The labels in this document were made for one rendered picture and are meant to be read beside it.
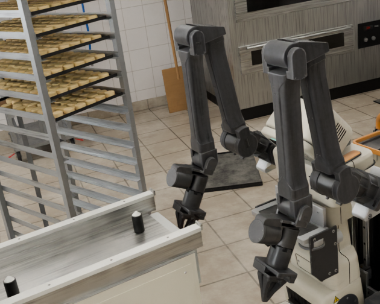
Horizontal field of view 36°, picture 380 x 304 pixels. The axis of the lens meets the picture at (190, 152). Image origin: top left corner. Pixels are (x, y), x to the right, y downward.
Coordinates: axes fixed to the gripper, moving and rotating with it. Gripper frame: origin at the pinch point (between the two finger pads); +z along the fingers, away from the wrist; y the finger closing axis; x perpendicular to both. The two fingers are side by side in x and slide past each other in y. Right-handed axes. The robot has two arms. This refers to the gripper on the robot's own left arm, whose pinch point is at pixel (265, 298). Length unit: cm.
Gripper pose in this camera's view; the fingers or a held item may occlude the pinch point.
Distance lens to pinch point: 151.9
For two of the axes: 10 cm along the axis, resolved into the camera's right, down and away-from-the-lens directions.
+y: 4.9, 2.5, -8.3
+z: -2.8, 9.5, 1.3
